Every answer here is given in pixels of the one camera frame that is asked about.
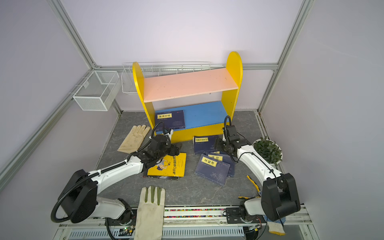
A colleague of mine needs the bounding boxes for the navy book one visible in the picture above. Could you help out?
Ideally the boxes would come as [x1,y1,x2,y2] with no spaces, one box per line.
[193,135,220,154]

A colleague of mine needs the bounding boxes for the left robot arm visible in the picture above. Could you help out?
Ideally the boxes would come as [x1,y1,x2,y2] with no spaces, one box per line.
[51,133,180,225]

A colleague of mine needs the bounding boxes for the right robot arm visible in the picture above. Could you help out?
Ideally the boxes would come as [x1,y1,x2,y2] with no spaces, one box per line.
[215,125,301,222]

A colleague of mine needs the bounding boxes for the yellow cartoon book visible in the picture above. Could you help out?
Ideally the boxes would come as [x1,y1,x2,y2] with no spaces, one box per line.
[147,153,187,178]

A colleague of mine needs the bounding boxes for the beige cloth glove on table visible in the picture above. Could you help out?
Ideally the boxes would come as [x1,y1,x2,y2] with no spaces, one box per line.
[118,125,151,154]

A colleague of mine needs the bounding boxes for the potted green plant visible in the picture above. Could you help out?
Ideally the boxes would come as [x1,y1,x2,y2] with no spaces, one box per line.
[253,138,283,165]

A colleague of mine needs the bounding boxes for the yellow wooden bookshelf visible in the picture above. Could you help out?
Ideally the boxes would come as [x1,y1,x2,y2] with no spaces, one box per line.
[132,52,243,143]

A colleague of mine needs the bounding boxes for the white green work glove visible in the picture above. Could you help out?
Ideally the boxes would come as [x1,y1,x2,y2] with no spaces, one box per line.
[134,186,166,240]

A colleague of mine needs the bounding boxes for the white mesh box basket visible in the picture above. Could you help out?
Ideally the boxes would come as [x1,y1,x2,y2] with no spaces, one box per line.
[73,71,122,112]

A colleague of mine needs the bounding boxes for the blue dotted work glove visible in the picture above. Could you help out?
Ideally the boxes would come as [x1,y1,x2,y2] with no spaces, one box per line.
[264,216,286,236]

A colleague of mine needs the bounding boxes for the yellow handled pliers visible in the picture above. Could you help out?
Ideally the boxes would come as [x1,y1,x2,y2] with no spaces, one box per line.
[238,175,262,200]

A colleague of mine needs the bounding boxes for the white wire wall basket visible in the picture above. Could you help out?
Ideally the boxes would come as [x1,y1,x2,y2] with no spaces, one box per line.
[121,62,213,94]

